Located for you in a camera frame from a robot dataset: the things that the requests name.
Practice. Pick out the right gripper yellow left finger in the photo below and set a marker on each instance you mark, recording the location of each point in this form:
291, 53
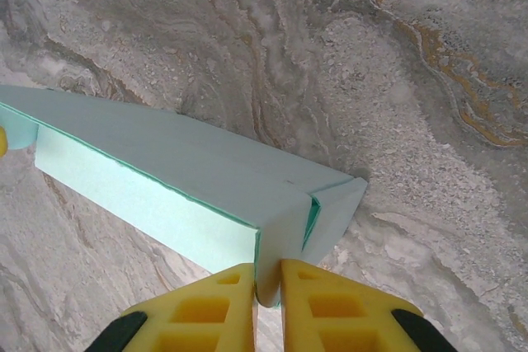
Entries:
206, 311

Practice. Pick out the light teal paper box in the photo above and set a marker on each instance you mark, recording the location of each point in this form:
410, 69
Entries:
185, 162

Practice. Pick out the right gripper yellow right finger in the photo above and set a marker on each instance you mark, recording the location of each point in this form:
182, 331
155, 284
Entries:
330, 311

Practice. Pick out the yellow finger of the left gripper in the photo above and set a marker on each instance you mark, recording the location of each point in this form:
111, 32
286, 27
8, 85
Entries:
3, 142

